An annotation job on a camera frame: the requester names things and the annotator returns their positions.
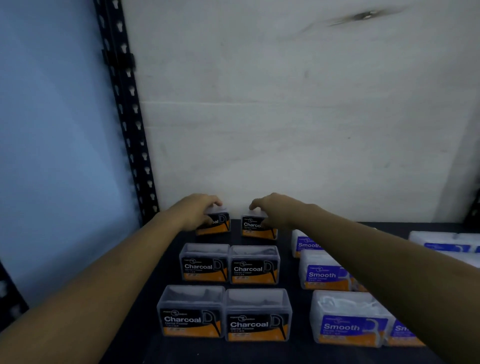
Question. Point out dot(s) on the person's right hand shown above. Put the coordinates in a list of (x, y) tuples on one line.
[(288, 212)]

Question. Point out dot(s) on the person's left hand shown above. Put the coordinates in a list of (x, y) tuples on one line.
[(193, 212)]

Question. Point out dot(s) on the black metal shelf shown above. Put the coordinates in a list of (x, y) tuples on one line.
[(187, 352)]

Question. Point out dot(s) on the person's left forearm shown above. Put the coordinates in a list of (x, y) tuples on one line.
[(82, 292)]

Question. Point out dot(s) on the person's right forearm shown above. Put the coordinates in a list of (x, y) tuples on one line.
[(405, 277)]

